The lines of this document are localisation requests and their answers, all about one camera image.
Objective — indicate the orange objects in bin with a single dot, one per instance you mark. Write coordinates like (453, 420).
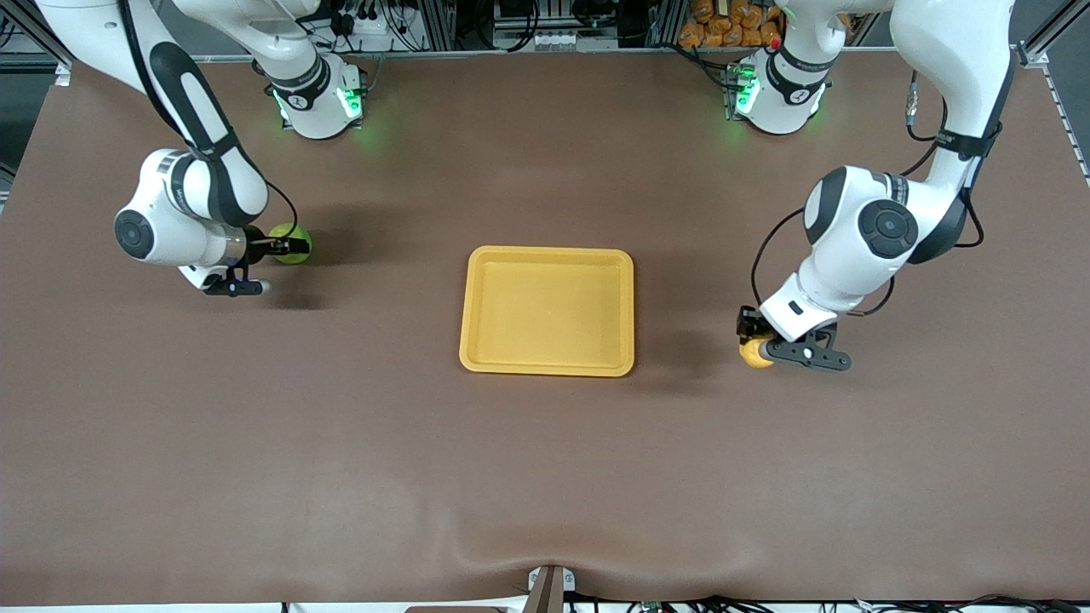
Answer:
(724, 30)

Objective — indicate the brown table cover sheet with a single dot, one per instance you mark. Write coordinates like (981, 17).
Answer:
(255, 426)

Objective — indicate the yellow plastic tray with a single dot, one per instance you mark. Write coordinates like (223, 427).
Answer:
(545, 315)

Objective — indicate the aluminium frame strut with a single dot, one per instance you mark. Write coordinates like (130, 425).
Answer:
(1043, 38)

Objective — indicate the yellow potato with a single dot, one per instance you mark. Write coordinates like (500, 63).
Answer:
(754, 353)

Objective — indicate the white power strip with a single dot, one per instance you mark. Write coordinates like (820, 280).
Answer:
(555, 41)

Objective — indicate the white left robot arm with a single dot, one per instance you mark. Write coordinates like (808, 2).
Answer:
(851, 255)

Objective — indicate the green apple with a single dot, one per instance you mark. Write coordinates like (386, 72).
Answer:
(289, 232)

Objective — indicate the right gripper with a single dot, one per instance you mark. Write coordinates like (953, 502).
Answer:
(255, 246)

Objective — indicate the aluminium table edge rail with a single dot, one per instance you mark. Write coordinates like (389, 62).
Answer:
(511, 54)

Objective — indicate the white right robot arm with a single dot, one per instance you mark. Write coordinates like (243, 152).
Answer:
(170, 230)

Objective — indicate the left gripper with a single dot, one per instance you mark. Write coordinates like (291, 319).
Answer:
(748, 325)

